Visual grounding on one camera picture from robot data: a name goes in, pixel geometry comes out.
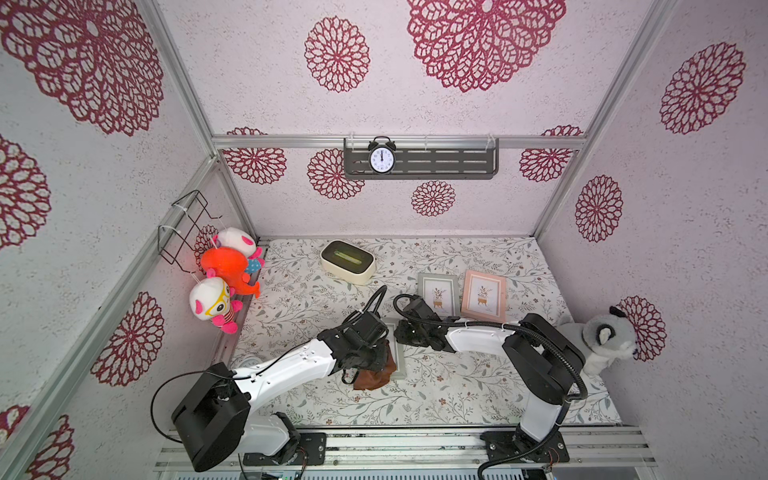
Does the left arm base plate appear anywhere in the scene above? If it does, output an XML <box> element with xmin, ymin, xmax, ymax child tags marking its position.
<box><xmin>238</xmin><ymin>412</ymin><xmax>327</xmax><ymax>466</ymax></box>

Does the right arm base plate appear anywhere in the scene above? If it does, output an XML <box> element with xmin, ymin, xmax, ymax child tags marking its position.
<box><xmin>480</xmin><ymin>430</ymin><xmax>570</xmax><ymax>464</ymax></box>

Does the white plush with glasses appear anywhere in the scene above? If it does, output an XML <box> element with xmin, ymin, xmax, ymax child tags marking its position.
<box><xmin>189</xmin><ymin>277</ymin><xmax>243</xmax><ymax>334</ymax></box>

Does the black wire basket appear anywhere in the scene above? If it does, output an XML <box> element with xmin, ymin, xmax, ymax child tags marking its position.
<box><xmin>155</xmin><ymin>189</ymin><xmax>221</xmax><ymax>275</ymax></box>

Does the cream tissue box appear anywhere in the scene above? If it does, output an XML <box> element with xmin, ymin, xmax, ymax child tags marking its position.
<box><xmin>320</xmin><ymin>240</ymin><xmax>377</xmax><ymax>285</ymax></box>

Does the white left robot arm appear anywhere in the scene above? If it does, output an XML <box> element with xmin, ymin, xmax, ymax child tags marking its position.
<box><xmin>171</xmin><ymin>311</ymin><xmax>389</xmax><ymax>472</ymax></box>

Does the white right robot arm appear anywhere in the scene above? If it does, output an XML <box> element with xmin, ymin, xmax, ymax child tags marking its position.
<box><xmin>393</xmin><ymin>294</ymin><xmax>588</xmax><ymax>443</ymax></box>

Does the orange plush toy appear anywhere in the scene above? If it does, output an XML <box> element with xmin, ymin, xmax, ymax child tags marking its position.
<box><xmin>200</xmin><ymin>247</ymin><xmax>261</xmax><ymax>298</ymax></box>

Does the grey husky plush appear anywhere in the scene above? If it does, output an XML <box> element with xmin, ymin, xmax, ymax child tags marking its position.
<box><xmin>556</xmin><ymin>306</ymin><xmax>637</xmax><ymax>377</ymax></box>

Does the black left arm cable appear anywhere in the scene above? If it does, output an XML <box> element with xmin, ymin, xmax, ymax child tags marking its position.
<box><xmin>149</xmin><ymin>284</ymin><xmax>390</xmax><ymax>480</ymax></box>

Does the grey wall shelf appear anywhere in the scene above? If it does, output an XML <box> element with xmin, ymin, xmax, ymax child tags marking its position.
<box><xmin>342</xmin><ymin>137</ymin><xmax>499</xmax><ymax>181</ymax></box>

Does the pink picture frame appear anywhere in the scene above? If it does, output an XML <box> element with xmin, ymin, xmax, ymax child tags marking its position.
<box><xmin>461</xmin><ymin>270</ymin><xmax>506</xmax><ymax>323</ymax></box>

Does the green picture frame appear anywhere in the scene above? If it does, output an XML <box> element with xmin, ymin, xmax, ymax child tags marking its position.
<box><xmin>383</xmin><ymin>318</ymin><xmax>407</xmax><ymax>380</ymax></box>
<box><xmin>417</xmin><ymin>273</ymin><xmax>460</xmax><ymax>317</ymax></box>

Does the black alarm clock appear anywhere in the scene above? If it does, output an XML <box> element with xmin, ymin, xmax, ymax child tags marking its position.
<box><xmin>368</xmin><ymin>135</ymin><xmax>397</xmax><ymax>174</ymax></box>

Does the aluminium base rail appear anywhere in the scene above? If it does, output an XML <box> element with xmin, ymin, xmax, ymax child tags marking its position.
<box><xmin>152</xmin><ymin>427</ymin><xmax>658</xmax><ymax>480</ymax></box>

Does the brown cloth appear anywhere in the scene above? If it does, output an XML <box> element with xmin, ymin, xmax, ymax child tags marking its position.
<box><xmin>353</xmin><ymin>354</ymin><xmax>397</xmax><ymax>391</ymax></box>

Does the white pink plush toy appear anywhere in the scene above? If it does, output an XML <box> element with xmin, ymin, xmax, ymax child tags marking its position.
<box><xmin>213</xmin><ymin>227</ymin><xmax>262</xmax><ymax>260</ymax></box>

